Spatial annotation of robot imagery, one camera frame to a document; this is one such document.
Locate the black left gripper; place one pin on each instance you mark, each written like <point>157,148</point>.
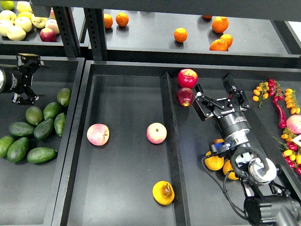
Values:
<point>14,79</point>

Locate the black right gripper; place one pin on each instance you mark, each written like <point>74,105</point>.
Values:
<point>228,112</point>

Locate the dark green avocado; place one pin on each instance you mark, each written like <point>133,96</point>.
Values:
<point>41,154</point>

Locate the yellow pear brown spot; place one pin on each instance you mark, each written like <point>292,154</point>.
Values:
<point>163,192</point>

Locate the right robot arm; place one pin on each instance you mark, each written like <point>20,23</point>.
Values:
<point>266,202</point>

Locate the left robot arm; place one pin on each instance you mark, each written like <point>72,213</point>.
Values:
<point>17,79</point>

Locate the green avocado round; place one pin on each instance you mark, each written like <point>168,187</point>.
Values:
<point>34,115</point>

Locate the green avocado upper middle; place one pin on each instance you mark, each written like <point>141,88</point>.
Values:
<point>51,110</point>

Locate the green avocado top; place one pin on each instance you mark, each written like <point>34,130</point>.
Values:
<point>64,96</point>

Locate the yellow pear middle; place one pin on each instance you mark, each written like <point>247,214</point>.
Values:
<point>219,140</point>

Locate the dark avocado left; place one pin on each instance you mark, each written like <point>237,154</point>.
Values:
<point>21,129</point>

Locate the dark avocado centre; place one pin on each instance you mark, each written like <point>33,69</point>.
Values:
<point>44,129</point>

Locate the light green avocado edge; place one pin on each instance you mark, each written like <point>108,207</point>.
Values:
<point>5,144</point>

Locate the yellow pear lower left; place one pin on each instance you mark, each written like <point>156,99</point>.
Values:
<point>214,163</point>

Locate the green avocado bottom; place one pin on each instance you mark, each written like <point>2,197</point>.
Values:
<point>18,150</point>

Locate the yellow pear brown end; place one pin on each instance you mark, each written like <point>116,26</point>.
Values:
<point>228,167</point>

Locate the dark red apple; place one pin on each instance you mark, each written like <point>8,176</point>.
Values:
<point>185,97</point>

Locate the bright red apple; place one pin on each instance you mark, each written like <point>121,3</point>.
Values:
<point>187,78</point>

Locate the orange cherry tomato bunch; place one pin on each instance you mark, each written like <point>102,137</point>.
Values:
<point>260,93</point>

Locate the red apple on shelf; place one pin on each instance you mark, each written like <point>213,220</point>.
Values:
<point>47,35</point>

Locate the pale yellow apple front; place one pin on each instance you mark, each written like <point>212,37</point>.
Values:
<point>16,33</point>

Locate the orange front right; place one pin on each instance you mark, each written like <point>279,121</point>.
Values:
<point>218,45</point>

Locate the orange right small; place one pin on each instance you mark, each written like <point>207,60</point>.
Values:
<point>227,38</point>

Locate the red cherry tomato bunch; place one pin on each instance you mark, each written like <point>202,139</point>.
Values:
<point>275,90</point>

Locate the large orange upper right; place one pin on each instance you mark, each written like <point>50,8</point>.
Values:
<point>220,24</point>

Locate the orange centre shelf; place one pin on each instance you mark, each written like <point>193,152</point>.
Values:
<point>180,35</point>

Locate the pink apple centre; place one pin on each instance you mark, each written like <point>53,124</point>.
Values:
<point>156,133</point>

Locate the pink apple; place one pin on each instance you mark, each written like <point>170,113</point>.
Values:
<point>156,133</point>
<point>98,134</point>

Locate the red chili pepper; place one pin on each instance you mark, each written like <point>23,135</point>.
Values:
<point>281,113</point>

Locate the yellow cherry tomato bunch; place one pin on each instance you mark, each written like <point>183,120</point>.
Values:
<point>291,101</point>

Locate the orange under top shelf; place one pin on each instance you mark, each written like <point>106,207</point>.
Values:
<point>207,16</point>

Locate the green lime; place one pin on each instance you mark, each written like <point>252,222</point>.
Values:
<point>7,4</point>

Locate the pink apple right edge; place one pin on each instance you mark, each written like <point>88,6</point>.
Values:
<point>293,123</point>

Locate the pink apple left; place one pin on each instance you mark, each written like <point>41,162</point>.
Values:
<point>98,134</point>

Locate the mixed cherry tomatoes lower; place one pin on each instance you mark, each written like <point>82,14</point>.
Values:
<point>290,150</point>

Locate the black left tray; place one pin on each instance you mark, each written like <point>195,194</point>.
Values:
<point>28,191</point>

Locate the green avocado by wall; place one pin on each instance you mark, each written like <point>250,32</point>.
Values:
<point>59,124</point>

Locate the black shelf post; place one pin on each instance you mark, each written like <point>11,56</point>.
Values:
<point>96,30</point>

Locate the orange at post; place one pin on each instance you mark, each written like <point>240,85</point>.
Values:
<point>108,21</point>

